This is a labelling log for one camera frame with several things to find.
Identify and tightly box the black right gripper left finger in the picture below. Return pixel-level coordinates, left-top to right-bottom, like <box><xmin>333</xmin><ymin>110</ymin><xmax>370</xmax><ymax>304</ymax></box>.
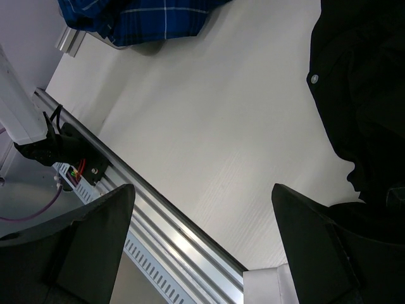
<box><xmin>1</xmin><ymin>184</ymin><xmax>135</xmax><ymax>303</ymax></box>

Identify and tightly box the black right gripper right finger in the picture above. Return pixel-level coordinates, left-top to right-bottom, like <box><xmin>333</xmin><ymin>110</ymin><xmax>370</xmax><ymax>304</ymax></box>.
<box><xmin>271</xmin><ymin>184</ymin><xmax>404</xmax><ymax>303</ymax></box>

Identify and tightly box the black shirt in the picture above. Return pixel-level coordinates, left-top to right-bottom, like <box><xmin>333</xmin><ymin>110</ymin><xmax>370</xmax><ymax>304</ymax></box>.
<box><xmin>307</xmin><ymin>1</ymin><xmax>404</xmax><ymax>243</ymax></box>

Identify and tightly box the blue plaid shirt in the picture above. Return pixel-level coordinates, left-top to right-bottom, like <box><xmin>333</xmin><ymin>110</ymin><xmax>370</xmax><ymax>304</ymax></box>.
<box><xmin>58</xmin><ymin>0</ymin><xmax>228</xmax><ymax>47</ymax></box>

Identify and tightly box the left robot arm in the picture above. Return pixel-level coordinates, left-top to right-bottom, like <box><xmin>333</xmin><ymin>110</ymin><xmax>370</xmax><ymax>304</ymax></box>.
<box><xmin>1</xmin><ymin>51</ymin><xmax>85</xmax><ymax>167</ymax></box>

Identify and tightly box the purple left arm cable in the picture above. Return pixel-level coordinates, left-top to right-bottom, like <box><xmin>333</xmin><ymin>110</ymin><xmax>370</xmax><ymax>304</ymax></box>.
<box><xmin>0</xmin><ymin>126</ymin><xmax>64</xmax><ymax>222</ymax></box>

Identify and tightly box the white slotted cable duct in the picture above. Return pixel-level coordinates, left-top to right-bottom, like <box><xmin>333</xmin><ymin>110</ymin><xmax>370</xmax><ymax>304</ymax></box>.
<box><xmin>53</xmin><ymin>163</ymin><xmax>192</xmax><ymax>303</ymax></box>

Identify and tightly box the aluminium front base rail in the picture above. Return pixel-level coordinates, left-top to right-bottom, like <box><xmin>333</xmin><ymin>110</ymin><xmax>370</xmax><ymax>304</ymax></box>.
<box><xmin>33</xmin><ymin>87</ymin><xmax>249</xmax><ymax>304</ymax></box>

